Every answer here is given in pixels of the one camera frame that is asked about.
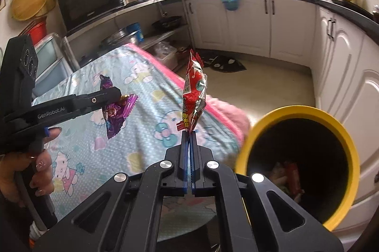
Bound clear plastic storage box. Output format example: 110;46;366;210
152;42;180;66

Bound blue hanging basket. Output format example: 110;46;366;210
218;0;241;11

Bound red plastic basin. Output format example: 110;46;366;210
25;22;48;45

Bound red can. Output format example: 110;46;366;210
284;162;303;196

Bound dark door mat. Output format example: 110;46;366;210
201;55;247;73

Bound steel kitchen shelf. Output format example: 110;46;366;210
61;0;193;69

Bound cartoon printed bedsheet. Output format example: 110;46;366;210
31;43;252;243

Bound black frying pan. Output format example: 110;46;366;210
152;16;182;31

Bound person's left hand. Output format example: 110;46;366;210
0;127;63;208

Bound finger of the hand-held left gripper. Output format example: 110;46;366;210
74;87;122;119

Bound steel cooking pot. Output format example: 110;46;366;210
101;28;140;47

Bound purple snack wrapper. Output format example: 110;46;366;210
99;74;139;140

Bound plastic drawer cabinet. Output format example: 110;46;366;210
31;32;74;99

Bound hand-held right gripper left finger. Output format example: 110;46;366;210
32;130;190;252

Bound black kitchen countertop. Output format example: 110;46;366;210
182;0;379;47

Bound red snack packet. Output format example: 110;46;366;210
177;48;208;132

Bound black microwave oven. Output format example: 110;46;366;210
56;0;126;32

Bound white kitchen base cabinets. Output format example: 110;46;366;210
184;0;379;241

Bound yellow rimmed black bin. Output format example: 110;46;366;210
235;105;361;231

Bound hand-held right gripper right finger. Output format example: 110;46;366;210
190;132;345;252

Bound blue container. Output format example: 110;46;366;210
127;22;145;43

